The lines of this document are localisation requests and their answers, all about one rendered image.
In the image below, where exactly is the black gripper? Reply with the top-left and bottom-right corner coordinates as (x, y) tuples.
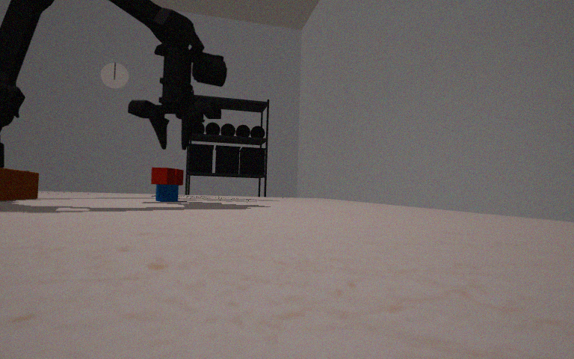
(128, 73), (221, 150)

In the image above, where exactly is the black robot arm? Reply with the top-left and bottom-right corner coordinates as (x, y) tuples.
(0, 0), (227, 132)

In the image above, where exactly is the blue cube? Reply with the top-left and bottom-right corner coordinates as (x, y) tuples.
(155, 184), (179, 202)

